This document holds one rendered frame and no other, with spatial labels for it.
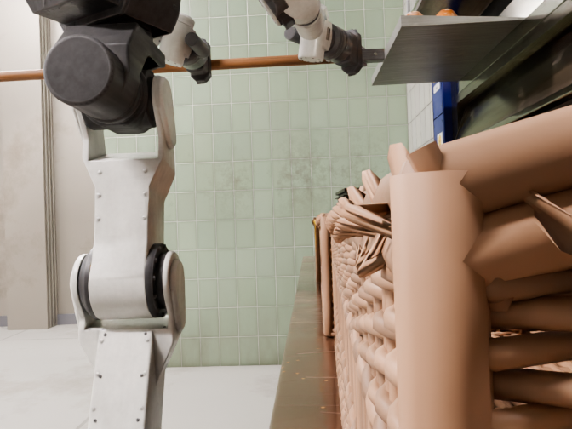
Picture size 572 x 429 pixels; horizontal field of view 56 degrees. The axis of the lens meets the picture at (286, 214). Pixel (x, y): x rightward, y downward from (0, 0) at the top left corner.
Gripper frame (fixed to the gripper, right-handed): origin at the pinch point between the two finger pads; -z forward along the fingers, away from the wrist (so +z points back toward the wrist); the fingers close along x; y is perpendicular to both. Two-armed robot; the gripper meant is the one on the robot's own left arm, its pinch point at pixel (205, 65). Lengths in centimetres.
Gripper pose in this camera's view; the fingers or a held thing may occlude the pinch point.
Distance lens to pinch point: 163.7
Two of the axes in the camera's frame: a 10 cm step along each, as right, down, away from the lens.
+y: 9.9, -0.4, -1.6
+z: -1.6, -0.2, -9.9
